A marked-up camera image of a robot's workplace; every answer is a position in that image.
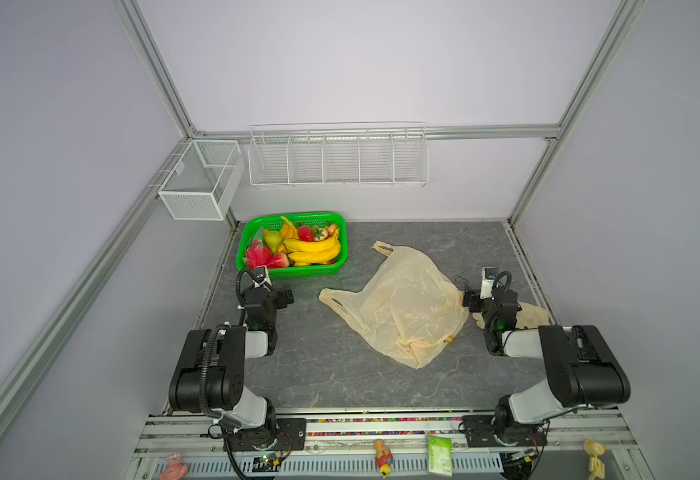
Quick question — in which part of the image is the beige plastic bag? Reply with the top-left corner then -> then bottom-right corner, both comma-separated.
319,241 -> 469,369

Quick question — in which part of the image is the red strawberry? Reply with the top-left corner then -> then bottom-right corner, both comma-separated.
297,225 -> 315,242

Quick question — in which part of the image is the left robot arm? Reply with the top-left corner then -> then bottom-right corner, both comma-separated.
168,286 -> 294,451

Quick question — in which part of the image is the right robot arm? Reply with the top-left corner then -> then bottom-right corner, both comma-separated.
459,286 -> 632,448

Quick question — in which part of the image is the pink dragon fruit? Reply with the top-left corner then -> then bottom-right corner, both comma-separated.
244,240 -> 274,269

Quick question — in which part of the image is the red peach fruit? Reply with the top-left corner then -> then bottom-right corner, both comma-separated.
267,253 -> 291,269

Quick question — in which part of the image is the green yellow pear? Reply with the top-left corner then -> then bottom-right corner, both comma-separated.
263,230 -> 283,255

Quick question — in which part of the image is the yellow banana bunch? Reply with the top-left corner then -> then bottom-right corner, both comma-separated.
283,228 -> 342,266

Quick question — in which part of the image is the white mesh box basket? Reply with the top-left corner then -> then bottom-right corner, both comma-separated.
158,140 -> 245,221

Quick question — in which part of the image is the green white card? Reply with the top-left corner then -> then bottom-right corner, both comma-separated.
427,435 -> 453,477

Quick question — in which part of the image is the red yellow toy figure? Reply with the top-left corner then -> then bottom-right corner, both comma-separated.
374,440 -> 394,478

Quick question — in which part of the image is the pink toy figure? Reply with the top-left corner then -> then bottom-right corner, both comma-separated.
159,452 -> 189,480

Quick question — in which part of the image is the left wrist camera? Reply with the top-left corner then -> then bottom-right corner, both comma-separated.
252,266 -> 272,288

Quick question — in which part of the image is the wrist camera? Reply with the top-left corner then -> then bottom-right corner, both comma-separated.
480,267 -> 500,299
252,266 -> 272,288

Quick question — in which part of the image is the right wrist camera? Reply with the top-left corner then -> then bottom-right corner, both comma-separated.
480,267 -> 500,299

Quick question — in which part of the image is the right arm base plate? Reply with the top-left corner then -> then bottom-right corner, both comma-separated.
458,414 -> 548,448

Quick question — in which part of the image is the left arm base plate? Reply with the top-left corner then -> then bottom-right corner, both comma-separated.
229,416 -> 307,452

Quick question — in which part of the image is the aluminium front rail frame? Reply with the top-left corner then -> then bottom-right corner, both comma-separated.
125,410 -> 654,479

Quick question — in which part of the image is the white wire shelf rack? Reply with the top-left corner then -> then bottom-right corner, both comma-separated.
248,122 -> 430,188

